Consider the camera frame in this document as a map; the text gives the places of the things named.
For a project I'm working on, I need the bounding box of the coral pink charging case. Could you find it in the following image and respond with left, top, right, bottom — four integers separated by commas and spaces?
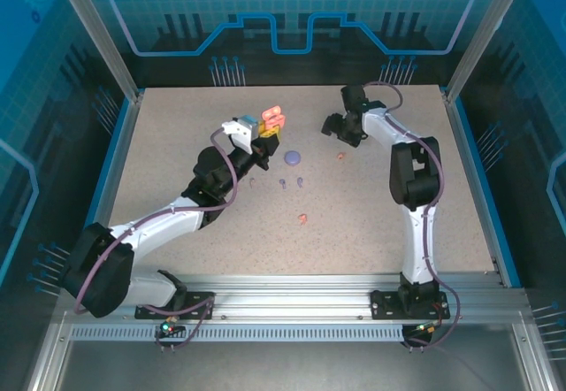
261, 103, 288, 130

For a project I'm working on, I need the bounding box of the blue table edge strip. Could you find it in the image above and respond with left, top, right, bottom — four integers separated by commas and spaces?
450, 94, 524, 289
65, 92, 145, 288

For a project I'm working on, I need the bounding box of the grey metal shelf plate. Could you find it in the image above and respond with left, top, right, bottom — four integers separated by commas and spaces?
26, 319, 558, 391

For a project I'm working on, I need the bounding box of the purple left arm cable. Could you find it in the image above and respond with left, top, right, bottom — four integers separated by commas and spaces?
73, 127, 242, 353

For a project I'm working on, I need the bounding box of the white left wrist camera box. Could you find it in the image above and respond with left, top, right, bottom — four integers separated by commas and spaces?
220, 114, 261, 150

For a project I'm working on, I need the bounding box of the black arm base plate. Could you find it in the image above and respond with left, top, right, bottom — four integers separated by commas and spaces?
134, 290, 217, 321
370, 288, 448, 321

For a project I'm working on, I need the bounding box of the aluminium mounting rail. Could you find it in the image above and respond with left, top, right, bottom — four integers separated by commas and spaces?
57, 273, 532, 321

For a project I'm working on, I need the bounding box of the aluminium enclosure post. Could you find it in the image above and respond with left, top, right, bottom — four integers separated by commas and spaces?
48, 0, 145, 104
444, 0, 534, 105

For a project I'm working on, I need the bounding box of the slotted grey cable duct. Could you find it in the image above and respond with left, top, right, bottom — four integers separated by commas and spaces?
69, 324, 407, 343

